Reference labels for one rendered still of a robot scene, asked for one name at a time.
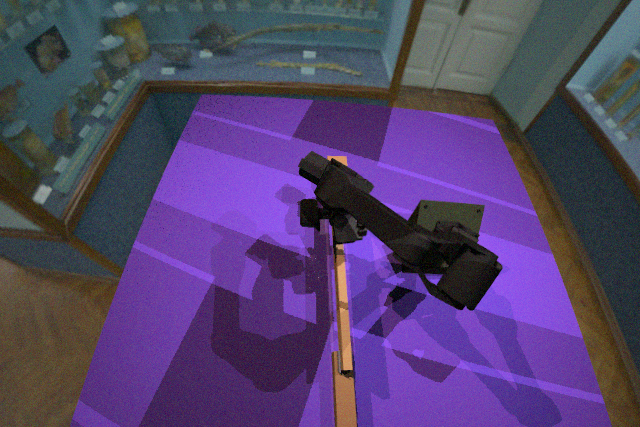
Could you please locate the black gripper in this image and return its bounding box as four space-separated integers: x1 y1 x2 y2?
300 199 335 231

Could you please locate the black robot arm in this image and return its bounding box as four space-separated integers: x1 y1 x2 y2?
298 151 503 310

